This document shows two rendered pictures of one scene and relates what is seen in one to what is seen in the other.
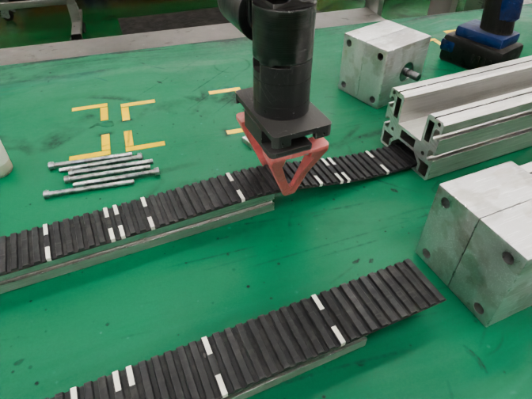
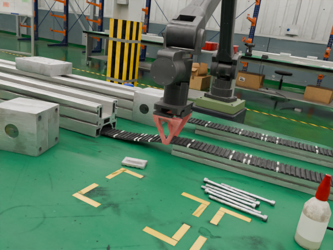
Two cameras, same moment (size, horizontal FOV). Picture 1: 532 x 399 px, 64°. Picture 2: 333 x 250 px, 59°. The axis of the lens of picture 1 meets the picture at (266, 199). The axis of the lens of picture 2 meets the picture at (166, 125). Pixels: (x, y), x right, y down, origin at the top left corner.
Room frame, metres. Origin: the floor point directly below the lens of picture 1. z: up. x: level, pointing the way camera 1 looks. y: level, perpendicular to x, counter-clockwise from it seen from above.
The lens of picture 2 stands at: (0.88, 0.45, 1.07)
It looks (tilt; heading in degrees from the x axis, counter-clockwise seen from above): 18 degrees down; 225
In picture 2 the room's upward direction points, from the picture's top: 7 degrees clockwise
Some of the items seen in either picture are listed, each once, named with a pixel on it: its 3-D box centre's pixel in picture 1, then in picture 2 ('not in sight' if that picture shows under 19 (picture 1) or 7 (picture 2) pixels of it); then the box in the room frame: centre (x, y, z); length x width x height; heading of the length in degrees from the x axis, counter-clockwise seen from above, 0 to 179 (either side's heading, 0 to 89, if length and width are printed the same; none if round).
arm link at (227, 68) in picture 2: not in sight; (225, 71); (-0.13, -0.25, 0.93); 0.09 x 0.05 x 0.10; 25
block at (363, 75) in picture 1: (387, 66); (30, 123); (0.66, -0.20, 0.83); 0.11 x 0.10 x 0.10; 37
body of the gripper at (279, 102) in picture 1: (281, 89); (175, 94); (0.39, -0.02, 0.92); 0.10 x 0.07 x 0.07; 24
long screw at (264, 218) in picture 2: (91, 160); (237, 207); (0.46, 0.23, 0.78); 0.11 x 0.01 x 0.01; 106
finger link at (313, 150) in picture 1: (284, 153); (173, 122); (0.38, -0.02, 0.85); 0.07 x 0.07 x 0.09; 24
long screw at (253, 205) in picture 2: (111, 167); (227, 196); (0.44, 0.20, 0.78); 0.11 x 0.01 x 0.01; 106
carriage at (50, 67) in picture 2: not in sight; (44, 69); (0.45, -0.63, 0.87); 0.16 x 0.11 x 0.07; 114
